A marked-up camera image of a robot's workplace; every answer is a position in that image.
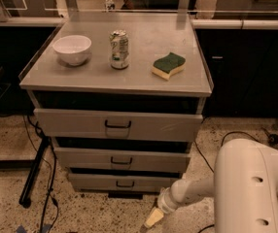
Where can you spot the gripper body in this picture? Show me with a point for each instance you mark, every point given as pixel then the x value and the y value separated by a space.
pixel 164 203

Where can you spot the grey drawer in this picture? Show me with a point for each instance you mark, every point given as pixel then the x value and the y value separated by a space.
pixel 130 160
pixel 97 182
pixel 118 125

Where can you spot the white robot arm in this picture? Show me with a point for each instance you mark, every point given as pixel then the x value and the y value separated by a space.
pixel 244 188

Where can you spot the grey drawer cabinet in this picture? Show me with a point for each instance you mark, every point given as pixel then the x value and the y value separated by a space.
pixel 97 86

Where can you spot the blue tape on floor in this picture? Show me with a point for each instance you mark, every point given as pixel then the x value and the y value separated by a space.
pixel 45 229

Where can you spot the black stand leg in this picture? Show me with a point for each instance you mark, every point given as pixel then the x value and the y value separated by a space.
pixel 25 197

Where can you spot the caster wheel of cart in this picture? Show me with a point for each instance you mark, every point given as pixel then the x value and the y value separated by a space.
pixel 273 139

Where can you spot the green yellow sponge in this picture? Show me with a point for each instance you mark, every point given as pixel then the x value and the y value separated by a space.
pixel 169 65

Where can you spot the green white soda can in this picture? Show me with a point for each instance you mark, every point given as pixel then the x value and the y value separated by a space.
pixel 119 49

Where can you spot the white ceramic bowl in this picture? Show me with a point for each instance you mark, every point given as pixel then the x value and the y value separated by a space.
pixel 73 49

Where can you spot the clear water bottle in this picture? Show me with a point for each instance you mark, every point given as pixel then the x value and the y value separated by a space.
pixel 109 5

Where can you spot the white horizontal rail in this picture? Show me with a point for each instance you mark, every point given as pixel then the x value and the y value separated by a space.
pixel 196 23

